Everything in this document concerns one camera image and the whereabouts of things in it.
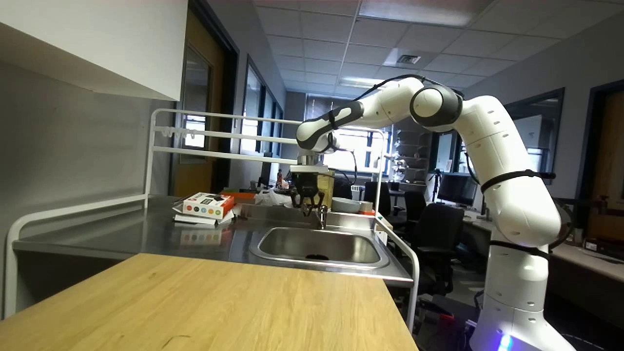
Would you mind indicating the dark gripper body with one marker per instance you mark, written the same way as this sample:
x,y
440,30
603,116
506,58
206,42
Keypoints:
x,y
311,180

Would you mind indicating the small metal faucet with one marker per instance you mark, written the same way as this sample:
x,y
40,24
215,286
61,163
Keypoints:
x,y
321,219

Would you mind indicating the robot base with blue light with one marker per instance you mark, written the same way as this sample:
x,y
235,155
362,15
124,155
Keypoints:
x,y
514,340

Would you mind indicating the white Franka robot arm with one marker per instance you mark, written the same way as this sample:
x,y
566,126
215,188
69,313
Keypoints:
x,y
514,196

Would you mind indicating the clear plastic bag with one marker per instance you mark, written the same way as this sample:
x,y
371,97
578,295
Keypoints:
x,y
274,198

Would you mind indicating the clear plastic cup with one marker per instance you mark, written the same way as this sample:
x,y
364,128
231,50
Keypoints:
x,y
358,192

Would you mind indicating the stainless steel sink basin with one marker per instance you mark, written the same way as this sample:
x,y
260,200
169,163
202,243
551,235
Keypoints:
x,y
319,247

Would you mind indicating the orange flat item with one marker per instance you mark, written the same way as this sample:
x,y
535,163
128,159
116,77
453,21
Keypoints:
x,y
239,196

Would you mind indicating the white colourful printed box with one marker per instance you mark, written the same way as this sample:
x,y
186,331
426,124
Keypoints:
x,y
208,206

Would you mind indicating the small rectangular ceiling light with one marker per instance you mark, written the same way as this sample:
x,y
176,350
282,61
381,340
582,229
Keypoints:
x,y
362,81

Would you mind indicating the flat white book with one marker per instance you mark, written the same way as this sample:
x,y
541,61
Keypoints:
x,y
196,219

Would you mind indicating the black office chair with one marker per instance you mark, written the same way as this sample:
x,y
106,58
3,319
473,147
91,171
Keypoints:
x,y
438,241

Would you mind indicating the dark computer monitor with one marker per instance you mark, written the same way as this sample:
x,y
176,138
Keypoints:
x,y
457,190

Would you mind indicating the ceiling air vent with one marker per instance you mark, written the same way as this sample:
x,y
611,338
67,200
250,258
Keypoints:
x,y
408,60

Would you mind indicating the brown wooden door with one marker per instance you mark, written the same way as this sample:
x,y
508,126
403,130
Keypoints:
x,y
202,65

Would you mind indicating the stainless steel counter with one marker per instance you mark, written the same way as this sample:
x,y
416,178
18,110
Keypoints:
x,y
149,235

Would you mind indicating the large ceiling light panel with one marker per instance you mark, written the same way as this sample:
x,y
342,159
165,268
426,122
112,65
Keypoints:
x,y
416,13

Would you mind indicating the white tubular rail frame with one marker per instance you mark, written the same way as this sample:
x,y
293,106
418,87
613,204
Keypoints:
x,y
196,134

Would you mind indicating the white wall cabinet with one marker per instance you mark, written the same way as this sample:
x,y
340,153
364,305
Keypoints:
x,y
98,40

